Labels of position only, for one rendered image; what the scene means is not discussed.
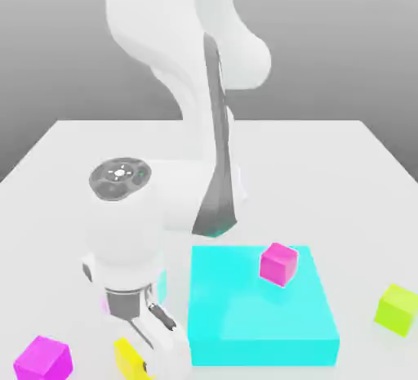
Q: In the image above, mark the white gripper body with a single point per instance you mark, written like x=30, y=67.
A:
x=169, y=357

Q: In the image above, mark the small yellow cube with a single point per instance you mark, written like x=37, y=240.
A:
x=126, y=358

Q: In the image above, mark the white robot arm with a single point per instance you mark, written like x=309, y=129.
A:
x=153, y=59

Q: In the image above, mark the small magenta cube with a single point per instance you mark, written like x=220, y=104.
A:
x=42, y=360

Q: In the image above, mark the small pink cube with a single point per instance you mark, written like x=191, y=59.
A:
x=277, y=264

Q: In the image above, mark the small lime cube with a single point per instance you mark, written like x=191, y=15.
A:
x=395, y=309

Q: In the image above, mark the large cyan box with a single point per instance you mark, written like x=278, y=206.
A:
x=261, y=321

